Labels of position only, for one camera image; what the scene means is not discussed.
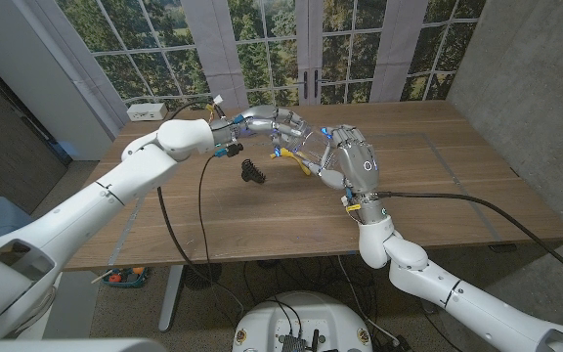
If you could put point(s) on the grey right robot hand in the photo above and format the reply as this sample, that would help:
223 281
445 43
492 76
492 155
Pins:
359 166

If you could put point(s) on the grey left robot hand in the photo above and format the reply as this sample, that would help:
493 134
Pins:
267 117

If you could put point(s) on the clear plastic jar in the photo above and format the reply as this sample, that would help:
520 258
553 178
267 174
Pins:
318 142

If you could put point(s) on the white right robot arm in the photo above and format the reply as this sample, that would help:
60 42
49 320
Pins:
482 308

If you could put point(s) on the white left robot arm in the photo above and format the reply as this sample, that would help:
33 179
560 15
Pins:
115 186

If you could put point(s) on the yellow banana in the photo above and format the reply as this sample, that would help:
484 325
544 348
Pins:
289 154

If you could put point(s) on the black hair claw clip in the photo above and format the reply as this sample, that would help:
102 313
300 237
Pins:
253 173

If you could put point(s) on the printed window backdrop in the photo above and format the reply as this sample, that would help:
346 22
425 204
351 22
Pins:
262 49

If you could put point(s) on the white power strip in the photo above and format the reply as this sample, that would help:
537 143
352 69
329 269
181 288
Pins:
144 112

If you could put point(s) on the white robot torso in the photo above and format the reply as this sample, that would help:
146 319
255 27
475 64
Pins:
306 318

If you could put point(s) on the black round fan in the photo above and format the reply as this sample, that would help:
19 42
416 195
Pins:
213 274

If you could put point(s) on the white table leg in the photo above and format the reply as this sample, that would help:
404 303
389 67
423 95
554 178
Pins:
170 298

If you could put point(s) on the teal tray with tools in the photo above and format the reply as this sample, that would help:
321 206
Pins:
130 277

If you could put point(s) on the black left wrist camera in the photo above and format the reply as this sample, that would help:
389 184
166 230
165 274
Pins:
235 149

